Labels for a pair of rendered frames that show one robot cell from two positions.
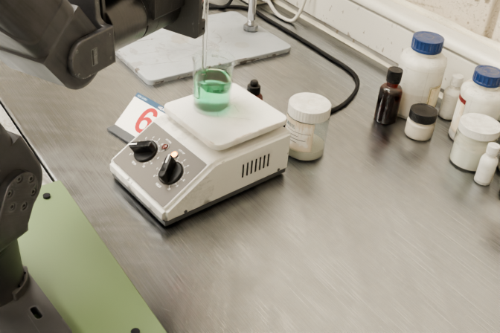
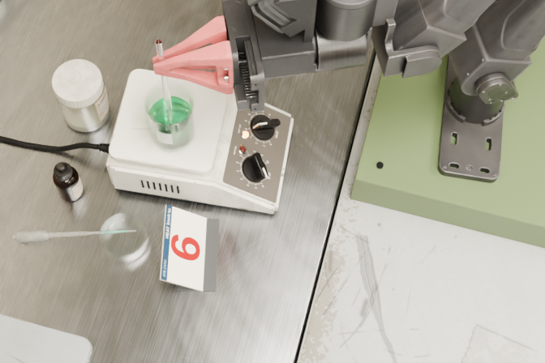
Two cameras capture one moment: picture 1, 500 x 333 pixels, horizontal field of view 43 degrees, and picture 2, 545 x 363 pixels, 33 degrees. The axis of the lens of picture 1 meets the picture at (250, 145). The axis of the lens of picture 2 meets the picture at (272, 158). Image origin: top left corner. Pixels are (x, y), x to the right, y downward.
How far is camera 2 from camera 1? 117 cm
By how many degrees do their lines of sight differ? 75
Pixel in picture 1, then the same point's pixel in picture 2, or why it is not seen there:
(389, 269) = not seen: outside the picture
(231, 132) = (199, 88)
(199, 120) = (204, 124)
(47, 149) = (293, 306)
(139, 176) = (277, 160)
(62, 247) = (405, 106)
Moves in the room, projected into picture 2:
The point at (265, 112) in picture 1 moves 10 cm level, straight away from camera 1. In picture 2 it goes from (141, 89) to (66, 134)
